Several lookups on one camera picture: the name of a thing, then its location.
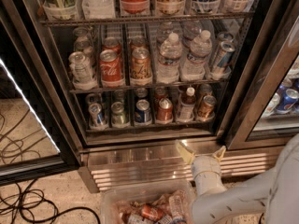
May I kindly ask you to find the water bottle middle left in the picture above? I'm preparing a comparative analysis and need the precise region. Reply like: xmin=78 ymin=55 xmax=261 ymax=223
xmin=157 ymin=33 xmax=182 ymax=83

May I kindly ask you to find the blue pepsi can bottom shelf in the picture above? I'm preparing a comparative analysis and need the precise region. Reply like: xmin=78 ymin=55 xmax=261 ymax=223
xmin=135 ymin=99 xmax=151 ymax=123

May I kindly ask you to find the gold can middle shelf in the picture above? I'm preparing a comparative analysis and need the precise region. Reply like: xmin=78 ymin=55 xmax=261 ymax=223
xmin=131 ymin=48 xmax=151 ymax=79

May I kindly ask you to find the silver can middle shelf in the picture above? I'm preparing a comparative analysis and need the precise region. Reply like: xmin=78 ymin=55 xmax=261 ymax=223
xmin=68 ymin=51 xmax=94 ymax=84

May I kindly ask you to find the orange can behind bottom shelf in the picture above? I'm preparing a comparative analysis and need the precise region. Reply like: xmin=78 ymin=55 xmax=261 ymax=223
xmin=197 ymin=84 xmax=213 ymax=104

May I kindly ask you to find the blue white can bottom shelf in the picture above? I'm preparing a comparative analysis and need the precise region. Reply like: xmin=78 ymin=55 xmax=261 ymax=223
xmin=89 ymin=103 xmax=107 ymax=127

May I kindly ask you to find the black cable on floor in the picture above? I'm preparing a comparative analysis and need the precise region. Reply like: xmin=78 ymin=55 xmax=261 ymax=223
xmin=0 ymin=178 xmax=102 ymax=224

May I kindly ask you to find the clear plastic bin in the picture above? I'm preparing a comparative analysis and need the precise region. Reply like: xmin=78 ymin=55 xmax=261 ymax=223
xmin=100 ymin=179 xmax=195 ymax=224

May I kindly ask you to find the fridge glass door right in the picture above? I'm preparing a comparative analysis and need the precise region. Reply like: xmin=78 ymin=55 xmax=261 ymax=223
xmin=226 ymin=0 xmax=299 ymax=149

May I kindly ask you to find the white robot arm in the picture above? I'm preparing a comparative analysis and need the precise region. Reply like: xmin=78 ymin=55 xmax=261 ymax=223
xmin=175 ymin=134 xmax=299 ymax=224

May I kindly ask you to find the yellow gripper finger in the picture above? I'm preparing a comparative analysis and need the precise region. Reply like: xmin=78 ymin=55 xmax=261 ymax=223
xmin=175 ymin=140 xmax=195 ymax=164
xmin=212 ymin=146 xmax=226 ymax=161

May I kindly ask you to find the green can bottom shelf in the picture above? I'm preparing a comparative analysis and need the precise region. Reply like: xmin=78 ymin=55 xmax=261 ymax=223
xmin=111 ymin=102 xmax=128 ymax=125

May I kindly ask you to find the fridge bottom grille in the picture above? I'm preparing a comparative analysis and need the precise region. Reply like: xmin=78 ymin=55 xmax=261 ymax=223
xmin=78 ymin=145 xmax=282 ymax=193

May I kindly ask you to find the orange can front bottom shelf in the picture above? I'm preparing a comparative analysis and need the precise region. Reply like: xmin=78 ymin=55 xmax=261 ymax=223
xmin=197 ymin=95 xmax=217 ymax=119

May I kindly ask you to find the red can bottom shelf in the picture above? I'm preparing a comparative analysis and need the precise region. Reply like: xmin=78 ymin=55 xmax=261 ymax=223
xmin=157 ymin=98 xmax=173 ymax=121

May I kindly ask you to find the blue silver slim can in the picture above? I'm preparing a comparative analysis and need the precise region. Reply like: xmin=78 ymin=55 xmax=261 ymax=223
xmin=212 ymin=41 xmax=235 ymax=74

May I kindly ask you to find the red coca-cola can middle shelf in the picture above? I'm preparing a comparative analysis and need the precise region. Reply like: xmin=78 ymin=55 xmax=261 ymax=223
xmin=99 ymin=49 xmax=122 ymax=87

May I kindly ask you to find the red can in bin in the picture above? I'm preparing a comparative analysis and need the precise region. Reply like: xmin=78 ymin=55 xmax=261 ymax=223
xmin=141 ymin=204 xmax=164 ymax=222

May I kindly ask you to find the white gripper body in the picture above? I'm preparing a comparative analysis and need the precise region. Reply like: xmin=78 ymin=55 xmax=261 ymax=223
xmin=191 ymin=156 xmax=226 ymax=194

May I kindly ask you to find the brown bottle white cap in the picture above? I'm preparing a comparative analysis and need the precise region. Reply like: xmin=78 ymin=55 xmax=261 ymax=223
xmin=177 ymin=87 xmax=196 ymax=119

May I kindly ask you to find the water bottle middle right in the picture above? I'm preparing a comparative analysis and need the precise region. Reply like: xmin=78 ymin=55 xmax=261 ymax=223
xmin=181 ymin=30 xmax=212 ymax=81

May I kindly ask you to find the open fridge door left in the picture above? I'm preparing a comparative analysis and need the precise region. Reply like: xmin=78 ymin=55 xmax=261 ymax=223
xmin=0 ymin=15 xmax=78 ymax=186

